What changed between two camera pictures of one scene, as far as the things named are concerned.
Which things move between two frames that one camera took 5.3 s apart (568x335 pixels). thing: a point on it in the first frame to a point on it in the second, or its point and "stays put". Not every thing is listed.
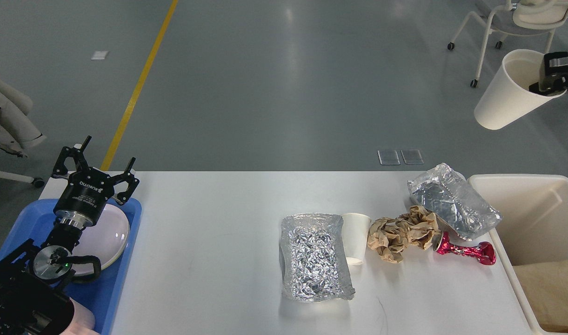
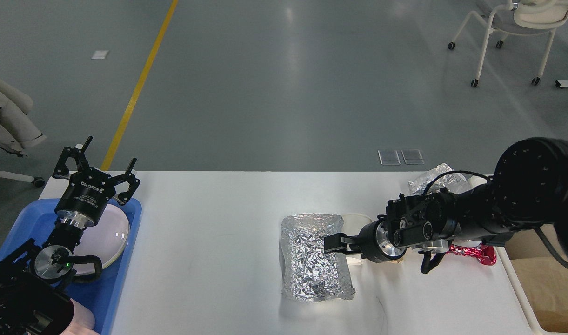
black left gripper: (88, 190) stays put
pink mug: (83, 322) stays put
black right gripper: (550, 85) to (372, 242)
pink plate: (105, 240) stays put
